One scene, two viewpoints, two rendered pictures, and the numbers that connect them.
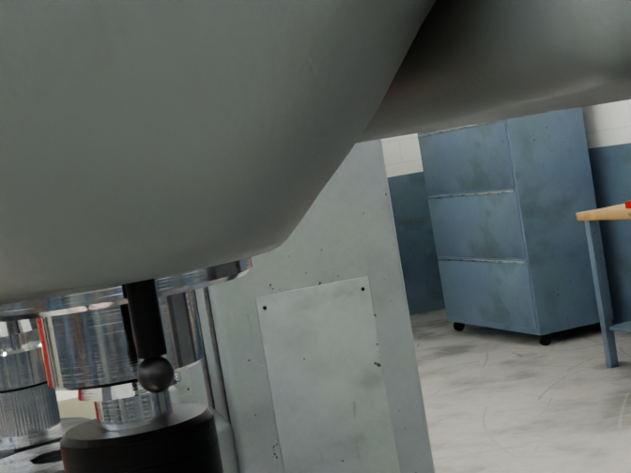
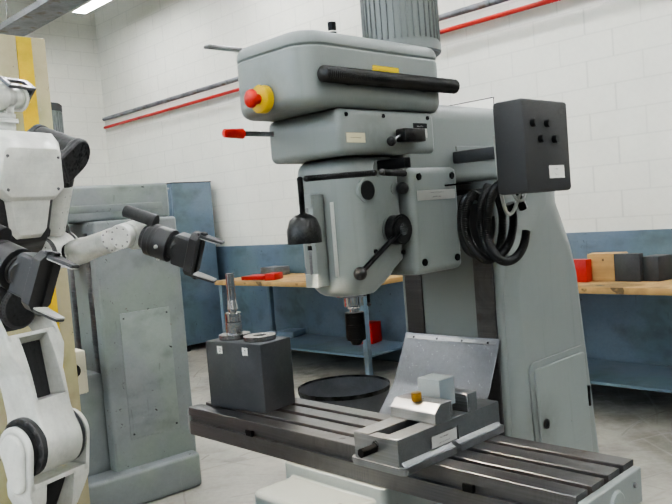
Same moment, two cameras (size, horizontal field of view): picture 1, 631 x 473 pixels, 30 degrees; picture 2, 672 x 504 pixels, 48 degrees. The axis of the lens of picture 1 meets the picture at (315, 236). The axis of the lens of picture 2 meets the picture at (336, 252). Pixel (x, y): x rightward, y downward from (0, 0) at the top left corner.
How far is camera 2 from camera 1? 1.52 m
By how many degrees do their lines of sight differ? 26
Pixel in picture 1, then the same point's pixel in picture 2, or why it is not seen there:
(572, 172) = (207, 258)
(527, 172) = not seen: hidden behind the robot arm
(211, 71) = (383, 272)
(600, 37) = (416, 271)
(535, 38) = (409, 270)
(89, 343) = (356, 301)
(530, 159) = not seen: hidden behind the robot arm
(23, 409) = (238, 326)
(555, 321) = (194, 338)
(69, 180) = (370, 282)
